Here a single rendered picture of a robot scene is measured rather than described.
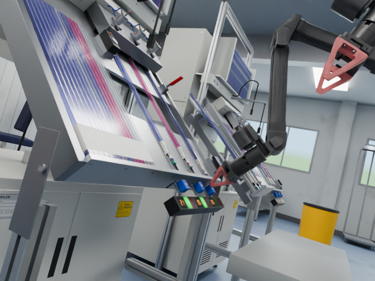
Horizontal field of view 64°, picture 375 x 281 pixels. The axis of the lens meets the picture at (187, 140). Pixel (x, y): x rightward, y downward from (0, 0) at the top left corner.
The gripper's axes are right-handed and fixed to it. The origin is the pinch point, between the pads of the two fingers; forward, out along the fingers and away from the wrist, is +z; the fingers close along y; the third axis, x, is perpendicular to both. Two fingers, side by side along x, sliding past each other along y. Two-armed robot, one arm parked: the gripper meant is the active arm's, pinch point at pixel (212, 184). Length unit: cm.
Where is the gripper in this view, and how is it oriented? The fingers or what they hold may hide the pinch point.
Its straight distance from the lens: 102.7
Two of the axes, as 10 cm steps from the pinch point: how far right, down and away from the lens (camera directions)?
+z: -7.8, 5.6, 2.7
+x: 4.4, 8.1, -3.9
